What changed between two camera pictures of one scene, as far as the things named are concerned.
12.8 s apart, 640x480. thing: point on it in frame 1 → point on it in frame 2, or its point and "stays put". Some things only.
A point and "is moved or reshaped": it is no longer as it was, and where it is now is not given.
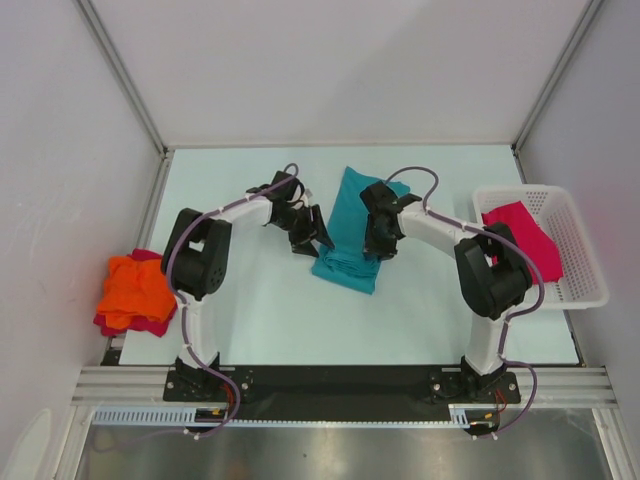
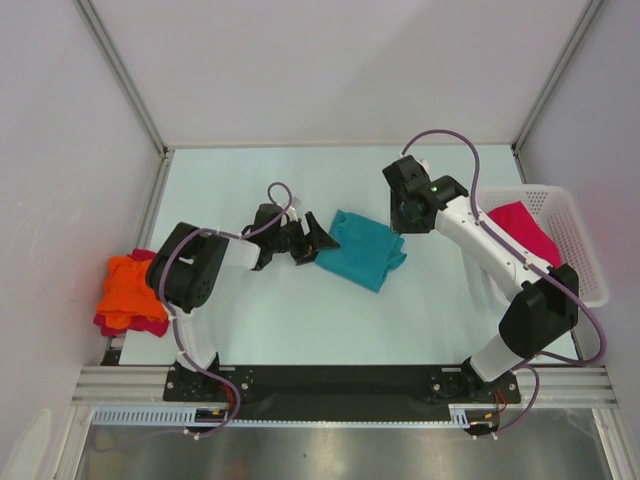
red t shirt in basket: x=531 y=234 stays put
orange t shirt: x=134 y=289 stays put
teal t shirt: x=347 y=263 is moved or reshaped
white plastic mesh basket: x=583 y=284 stays put
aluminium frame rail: x=147 y=384 stays put
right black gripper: x=371 y=245 → x=400 y=226
